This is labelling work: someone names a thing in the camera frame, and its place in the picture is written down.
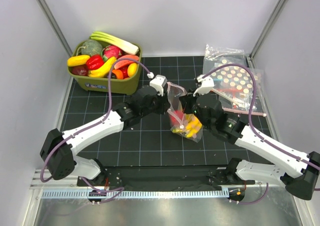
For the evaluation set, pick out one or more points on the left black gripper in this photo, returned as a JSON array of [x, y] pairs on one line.
[[164, 104]]

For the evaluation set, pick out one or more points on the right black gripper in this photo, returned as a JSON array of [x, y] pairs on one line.
[[186, 100]]

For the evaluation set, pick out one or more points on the yellow banana bunch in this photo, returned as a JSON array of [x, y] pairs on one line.
[[191, 126]]

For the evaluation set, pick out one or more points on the clear pink zip bag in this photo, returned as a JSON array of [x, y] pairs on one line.
[[174, 91]]

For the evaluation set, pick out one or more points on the red bell pepper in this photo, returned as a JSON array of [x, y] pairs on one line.
[[94, 62]]

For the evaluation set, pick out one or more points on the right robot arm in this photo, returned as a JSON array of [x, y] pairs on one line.
[[294, 170]]

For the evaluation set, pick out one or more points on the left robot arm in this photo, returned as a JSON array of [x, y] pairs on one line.
[[60, 149]]

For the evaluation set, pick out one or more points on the stack of dotted zip bags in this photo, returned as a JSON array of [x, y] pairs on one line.
[[234, 82]]

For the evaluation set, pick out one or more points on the olive green plastic basket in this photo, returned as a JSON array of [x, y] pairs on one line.
[[126, 86]]

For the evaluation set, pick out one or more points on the black grid mat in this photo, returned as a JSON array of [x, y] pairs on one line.
[[150, 142]]

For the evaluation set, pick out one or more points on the yellow lemon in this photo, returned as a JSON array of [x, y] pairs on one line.
[[132, 68]]

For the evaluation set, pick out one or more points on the orange fruit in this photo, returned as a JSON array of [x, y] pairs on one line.
[[119, 74]]

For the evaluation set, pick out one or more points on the dark purple plum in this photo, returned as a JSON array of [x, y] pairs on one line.
[[113, 76]]

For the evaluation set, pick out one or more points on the red watermelon slice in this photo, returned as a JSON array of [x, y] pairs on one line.
[[125, 61]]

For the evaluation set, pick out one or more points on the small yellow banana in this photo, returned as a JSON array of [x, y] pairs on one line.
[[103, 70]]

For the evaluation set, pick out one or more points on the green white leek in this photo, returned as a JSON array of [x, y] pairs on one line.
[[125, 46]]

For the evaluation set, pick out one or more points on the pink dragon fruit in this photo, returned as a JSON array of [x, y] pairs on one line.
[[111, 51]]

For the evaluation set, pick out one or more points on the dark red apple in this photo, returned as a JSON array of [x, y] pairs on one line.
[[80, 70]]

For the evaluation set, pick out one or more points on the green melon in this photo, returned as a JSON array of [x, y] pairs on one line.
[[90, 47]]

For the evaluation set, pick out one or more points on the yellow squash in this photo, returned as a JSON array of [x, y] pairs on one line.
[[77, 60]]

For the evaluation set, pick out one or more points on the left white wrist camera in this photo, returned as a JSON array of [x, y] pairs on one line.
[[158, 83]]

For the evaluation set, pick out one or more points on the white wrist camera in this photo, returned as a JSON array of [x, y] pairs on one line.
[[204, 85], [158, 83]]

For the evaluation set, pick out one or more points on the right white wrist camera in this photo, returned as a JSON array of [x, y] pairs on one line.
[[204, 85]]

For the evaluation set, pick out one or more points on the slotted cable duct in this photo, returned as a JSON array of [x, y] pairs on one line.
[[86, 193]]

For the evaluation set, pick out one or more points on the right aluminium frame post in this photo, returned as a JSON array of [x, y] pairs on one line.
[[268, 27]]

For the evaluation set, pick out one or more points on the aluminium frame post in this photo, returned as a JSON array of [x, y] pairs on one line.
[[54, 25], [268, 27]]

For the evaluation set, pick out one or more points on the left aluminium frame post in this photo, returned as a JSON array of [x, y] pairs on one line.
[[54, 25]]

